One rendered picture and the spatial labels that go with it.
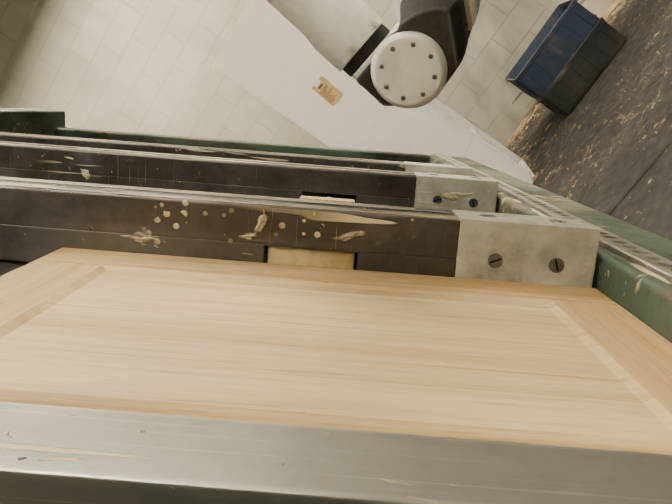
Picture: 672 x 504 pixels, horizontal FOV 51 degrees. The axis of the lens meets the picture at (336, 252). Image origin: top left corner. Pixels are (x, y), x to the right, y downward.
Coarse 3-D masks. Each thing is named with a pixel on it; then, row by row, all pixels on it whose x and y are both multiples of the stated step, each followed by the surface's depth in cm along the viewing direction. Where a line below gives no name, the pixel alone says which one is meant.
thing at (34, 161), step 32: (0, 160) 108; (32, 160) 108; (64, 160) 108; (96, 160) 108; (128, 160) 108; (160, 160) 108; (192, 160) 108; (224, 160) 108; (256, 160) 113; (224, 192) 108; (256, 192) 108; (288, 192) 108; (320, 192) 108; (352, 192) 108; (384, 192) 108; (416, 192) 108; (448, 192) 107; (480, 192) 107
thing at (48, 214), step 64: (0, 192) 64; (64, 192) 63; (128, 192) 64; (192, 192) 68; (0, 256) 65; (192, 256) 64; (256, 256) 64; (384, 256) 64; (448, 256) 64; (512, 256) 63; (576, 256) 63
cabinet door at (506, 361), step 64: (64, 256) 61; (128, 256) 62; (0, 320) 43; (64, 320) 45; (128, 320) 46; (192, 320) 47; (256, 320) 48; (320, 320) 49; (384, 320) 50; (448, 320) 51; (512, 320) 52; (576, 320) 52; (0, 384) 34; (64, 384) 35; (128, 384) 36; (192, 384) 36; (256, 384) 37; (320, 384) 37; (384, 384) 38; (448, 384) 39; (512, 384) 39; (576, 384) 40; (640, 384) 40; (640, 448) 32
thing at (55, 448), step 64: (0, 448) 24; (64, 448) 24; (128, 448) 24; (192, 448) 24; (256, 448) 25; (320, 448) 25; (384, 448) 26; (448, 448) 26; (512, 448) 26; (576, 448) 27
